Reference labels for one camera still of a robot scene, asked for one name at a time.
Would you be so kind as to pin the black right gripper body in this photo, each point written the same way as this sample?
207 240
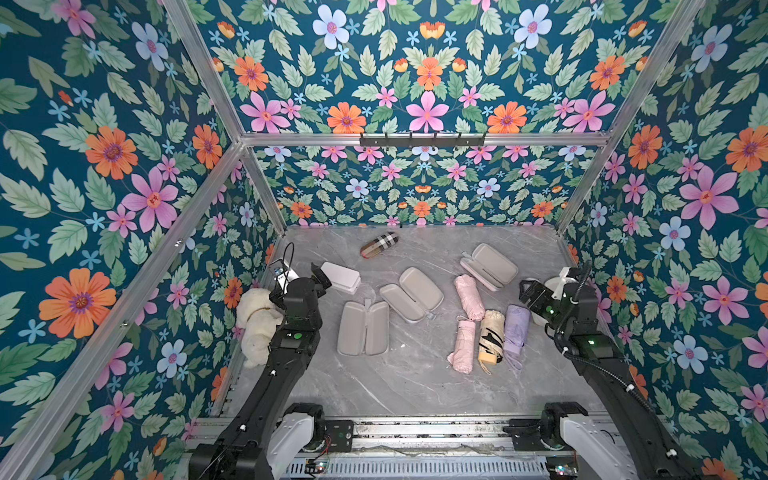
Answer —
534 294

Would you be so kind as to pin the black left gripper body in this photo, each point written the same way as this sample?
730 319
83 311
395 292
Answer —
315 291

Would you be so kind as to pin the pink umbrella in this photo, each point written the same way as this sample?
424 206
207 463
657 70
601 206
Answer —
469 296
461 358

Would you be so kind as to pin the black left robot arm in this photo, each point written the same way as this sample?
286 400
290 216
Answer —
262 440

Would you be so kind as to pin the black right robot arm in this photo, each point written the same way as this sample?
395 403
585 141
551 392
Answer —
649 450

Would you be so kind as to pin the closed white umbrella case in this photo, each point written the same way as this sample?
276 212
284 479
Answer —
342 278

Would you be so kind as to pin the lilac folded umbrella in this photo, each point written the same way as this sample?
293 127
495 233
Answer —
517 321

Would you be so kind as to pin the beige black striped umbrella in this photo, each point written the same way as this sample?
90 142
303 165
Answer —
491 340

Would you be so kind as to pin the cream plush teddy bear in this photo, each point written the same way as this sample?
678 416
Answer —
259 319

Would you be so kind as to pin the open pink-edged grey case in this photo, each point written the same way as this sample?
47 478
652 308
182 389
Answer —
489 267

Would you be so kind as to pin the open grey case centre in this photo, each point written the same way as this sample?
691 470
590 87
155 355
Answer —
414 297

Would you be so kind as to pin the white ventilation grille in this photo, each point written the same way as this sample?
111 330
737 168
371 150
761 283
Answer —
470 467

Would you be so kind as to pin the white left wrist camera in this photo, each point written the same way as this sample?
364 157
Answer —
282 272

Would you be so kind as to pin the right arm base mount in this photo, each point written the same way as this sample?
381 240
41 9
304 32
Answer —
568 426

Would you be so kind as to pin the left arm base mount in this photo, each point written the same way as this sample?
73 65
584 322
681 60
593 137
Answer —
318 429

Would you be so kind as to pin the metal hook rail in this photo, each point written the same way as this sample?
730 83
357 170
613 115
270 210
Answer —
409 140

